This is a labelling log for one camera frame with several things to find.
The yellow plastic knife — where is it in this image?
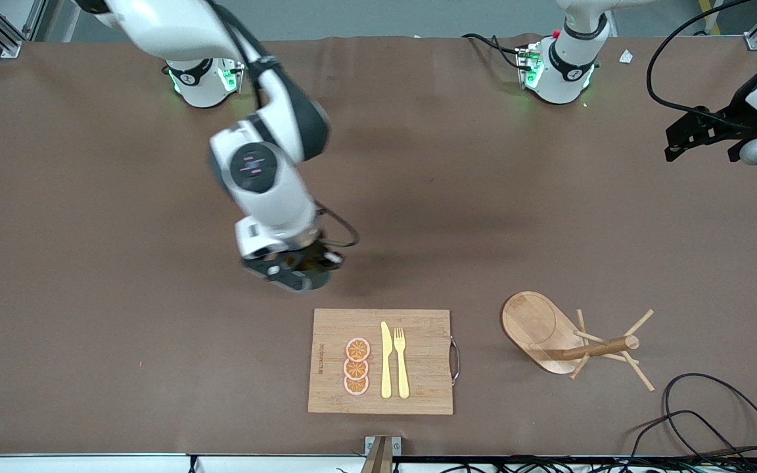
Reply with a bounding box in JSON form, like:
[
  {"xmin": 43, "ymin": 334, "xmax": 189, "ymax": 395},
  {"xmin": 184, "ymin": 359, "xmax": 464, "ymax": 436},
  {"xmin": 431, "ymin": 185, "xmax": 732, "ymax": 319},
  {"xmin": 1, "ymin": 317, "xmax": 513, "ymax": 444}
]
[{"xmin": 380, "ymin": 321, "xmax": 394, "ymax": 399}]

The dark green cup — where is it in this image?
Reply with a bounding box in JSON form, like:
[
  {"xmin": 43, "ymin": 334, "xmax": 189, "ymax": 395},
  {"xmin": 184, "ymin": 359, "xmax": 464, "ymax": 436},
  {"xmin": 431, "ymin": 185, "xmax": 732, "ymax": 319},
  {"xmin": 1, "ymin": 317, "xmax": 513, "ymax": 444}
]
[{"xmin": 267, "ymin": 246, "xmax": 332, "ymax": 292}]

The black looped floor cable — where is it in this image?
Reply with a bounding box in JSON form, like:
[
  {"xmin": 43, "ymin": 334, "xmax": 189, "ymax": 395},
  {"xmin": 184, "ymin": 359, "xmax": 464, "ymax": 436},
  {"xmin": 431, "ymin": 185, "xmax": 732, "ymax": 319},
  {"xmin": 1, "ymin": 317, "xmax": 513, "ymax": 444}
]
[
  {"xmin": 628, "ymin": 410, "xmax": 757, "ymax": 461},
  {"xmin": 663, "ymin": 372, "xmax": 757, "ymax": 461}
]

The wooden cup rack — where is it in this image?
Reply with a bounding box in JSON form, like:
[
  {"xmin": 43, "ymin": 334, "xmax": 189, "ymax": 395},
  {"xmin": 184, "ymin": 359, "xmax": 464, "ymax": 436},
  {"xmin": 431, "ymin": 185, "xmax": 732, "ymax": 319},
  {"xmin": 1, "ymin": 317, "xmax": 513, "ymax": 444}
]
[{"xmin": 501, "ymin": 291, "xmax": 655, "ymax": 392}]

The yellow plastic fork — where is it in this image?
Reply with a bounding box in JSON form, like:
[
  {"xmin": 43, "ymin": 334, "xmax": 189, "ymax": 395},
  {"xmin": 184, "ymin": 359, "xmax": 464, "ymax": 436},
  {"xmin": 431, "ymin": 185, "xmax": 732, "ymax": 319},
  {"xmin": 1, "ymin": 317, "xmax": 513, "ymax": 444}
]
[{"xmin": 394, "ymin": 327, "xmax": 411, "ymax": 400}]

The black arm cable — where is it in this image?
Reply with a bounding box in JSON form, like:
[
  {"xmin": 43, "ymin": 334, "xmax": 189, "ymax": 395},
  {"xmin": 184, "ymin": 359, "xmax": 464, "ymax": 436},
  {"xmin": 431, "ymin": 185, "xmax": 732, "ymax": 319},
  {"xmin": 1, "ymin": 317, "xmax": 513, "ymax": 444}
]
[
  {"xmin": 208, "ymin": 0, "xmax": 360, "ymax": 250},
  {"xmin": 646, "ymin": 0, "xmax": 757, "ymax": 131}
]

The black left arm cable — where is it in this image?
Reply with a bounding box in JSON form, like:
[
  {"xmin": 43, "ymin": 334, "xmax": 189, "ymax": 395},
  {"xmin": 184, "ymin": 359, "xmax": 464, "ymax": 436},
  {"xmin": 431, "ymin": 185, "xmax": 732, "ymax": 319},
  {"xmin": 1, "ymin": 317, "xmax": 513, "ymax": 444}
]
[{"xmin": 646, "ymin": 0, "xmax": 757, "ymax": 131}]

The bamboo cutting board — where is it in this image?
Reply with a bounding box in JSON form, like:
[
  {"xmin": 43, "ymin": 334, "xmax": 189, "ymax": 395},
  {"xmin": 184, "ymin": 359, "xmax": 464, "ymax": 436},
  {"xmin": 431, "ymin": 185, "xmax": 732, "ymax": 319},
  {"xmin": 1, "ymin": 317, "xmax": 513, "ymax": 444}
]
[{"xmin": 308, "ymin": 309, "xmax": 462, "ymax": 416}]

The brown table cover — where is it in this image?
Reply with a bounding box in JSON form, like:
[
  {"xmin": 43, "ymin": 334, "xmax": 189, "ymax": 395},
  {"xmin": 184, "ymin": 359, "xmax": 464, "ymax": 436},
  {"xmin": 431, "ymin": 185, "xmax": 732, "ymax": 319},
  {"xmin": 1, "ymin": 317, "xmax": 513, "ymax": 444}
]
[{"xmin": 0, "ymin": 34, "xmax": 757, "ymax": 457}]

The metal table edge bracket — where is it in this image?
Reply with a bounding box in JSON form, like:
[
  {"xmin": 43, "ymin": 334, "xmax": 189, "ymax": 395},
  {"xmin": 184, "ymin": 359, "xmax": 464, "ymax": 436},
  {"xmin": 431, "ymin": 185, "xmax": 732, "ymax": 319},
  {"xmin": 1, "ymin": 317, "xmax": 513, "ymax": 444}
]
[{"xmin": 364, "ymin": 436, "xmax": 402, "ymax": 473}]

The black base cable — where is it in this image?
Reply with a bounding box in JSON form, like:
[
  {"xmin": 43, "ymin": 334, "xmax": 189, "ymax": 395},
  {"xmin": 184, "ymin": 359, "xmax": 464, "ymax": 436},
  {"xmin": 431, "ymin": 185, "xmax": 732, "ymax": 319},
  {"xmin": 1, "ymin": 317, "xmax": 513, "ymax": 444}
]
[{"xmin": 461, "ymin": 33, "xmax": 527, "ymax": 70}]

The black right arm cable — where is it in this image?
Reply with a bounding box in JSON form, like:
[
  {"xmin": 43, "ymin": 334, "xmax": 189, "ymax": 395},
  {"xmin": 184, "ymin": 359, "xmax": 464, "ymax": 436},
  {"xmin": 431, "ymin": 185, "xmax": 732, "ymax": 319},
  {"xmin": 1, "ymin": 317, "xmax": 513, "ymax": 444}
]
[{"xmin": 208, "ymin": 0, "xmax": 360, "ymax": 250}]

